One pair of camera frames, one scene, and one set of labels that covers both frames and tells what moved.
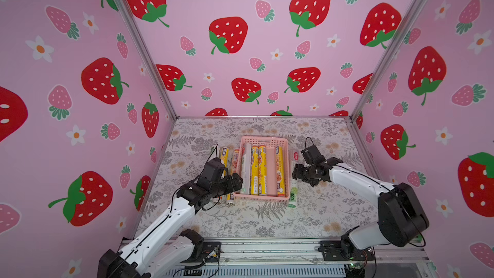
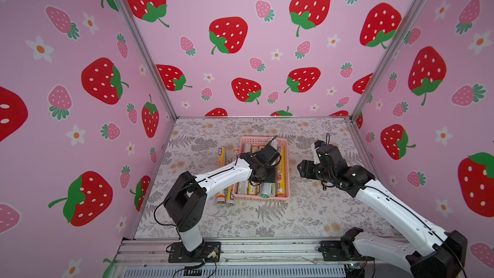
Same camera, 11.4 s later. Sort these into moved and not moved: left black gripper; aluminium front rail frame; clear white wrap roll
Moved: left black gripper
Not moved: aluminium front rail frame; clear white wrap roll
